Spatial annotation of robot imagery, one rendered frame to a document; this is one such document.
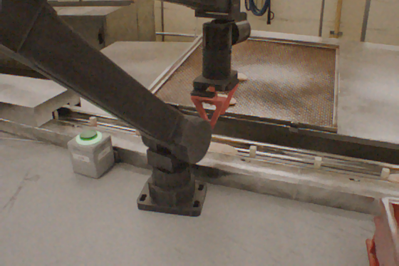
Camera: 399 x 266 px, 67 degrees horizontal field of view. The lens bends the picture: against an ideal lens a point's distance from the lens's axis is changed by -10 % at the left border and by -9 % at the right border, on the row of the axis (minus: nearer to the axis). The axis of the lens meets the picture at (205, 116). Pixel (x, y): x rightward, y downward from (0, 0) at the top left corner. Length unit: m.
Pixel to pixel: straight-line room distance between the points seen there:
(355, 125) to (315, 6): 3.57
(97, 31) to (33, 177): 2.76
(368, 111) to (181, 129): 0.53
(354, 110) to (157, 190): 0.53
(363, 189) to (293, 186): 0.13
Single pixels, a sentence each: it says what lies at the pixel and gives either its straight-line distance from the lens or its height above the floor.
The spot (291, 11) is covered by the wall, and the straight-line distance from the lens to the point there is 4.36.
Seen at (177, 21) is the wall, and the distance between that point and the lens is 4.81.
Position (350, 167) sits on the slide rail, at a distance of 0.74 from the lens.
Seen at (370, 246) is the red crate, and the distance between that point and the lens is 0.58.
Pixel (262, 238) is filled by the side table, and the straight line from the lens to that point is 0.58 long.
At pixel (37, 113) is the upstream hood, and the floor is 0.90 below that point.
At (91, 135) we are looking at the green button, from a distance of 0.71.
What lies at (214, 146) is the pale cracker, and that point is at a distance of 0.73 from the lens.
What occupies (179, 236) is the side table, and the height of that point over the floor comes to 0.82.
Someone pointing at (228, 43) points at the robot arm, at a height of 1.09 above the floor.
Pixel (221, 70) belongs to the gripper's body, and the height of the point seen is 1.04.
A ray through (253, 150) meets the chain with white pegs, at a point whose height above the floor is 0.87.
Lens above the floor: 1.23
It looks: 25 degrees down
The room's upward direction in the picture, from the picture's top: straight up
